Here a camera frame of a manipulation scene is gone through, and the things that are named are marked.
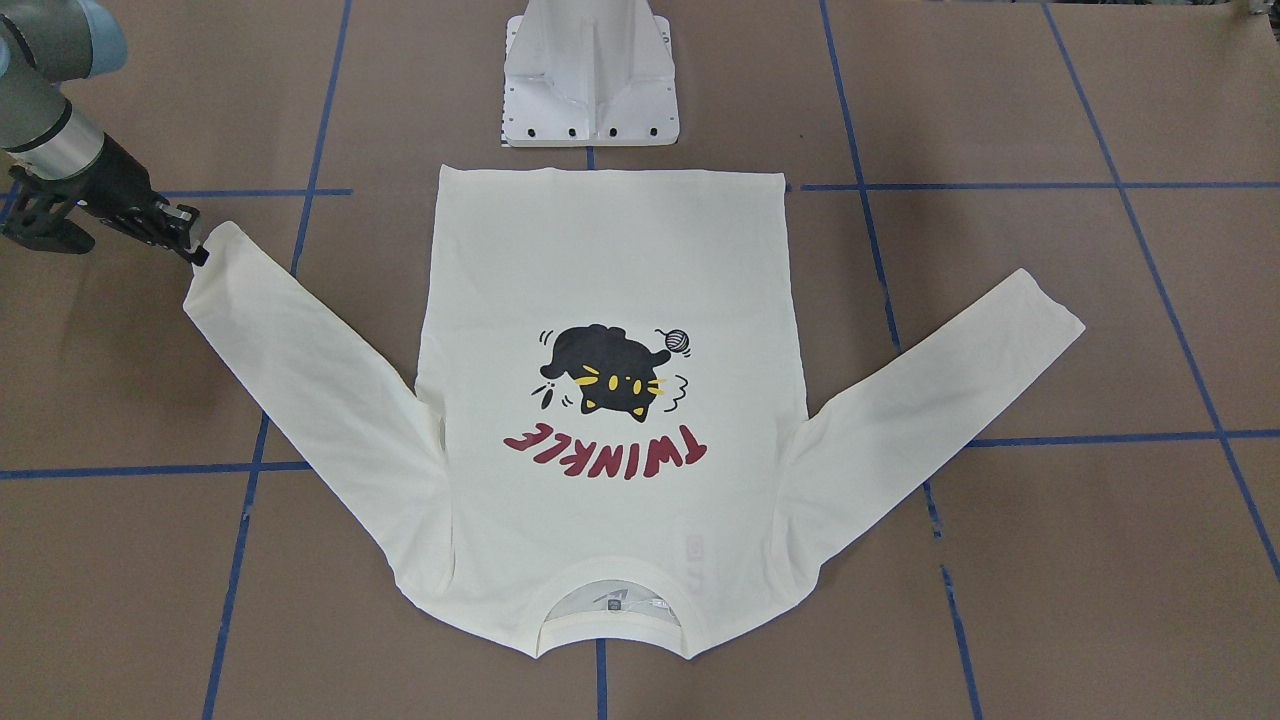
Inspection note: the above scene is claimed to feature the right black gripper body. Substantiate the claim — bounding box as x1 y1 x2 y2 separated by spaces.
81 135 198 250

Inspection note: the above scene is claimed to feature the cream long-sleeve cat shirt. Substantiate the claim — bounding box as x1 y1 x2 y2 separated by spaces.
184 167 1084 659

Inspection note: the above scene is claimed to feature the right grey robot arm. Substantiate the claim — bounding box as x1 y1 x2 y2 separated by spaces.
1 1 209 266

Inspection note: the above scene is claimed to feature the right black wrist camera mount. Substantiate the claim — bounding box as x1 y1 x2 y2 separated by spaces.
3 167 95 255

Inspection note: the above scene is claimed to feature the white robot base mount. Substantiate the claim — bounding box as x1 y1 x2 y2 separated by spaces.
500 1 681 149

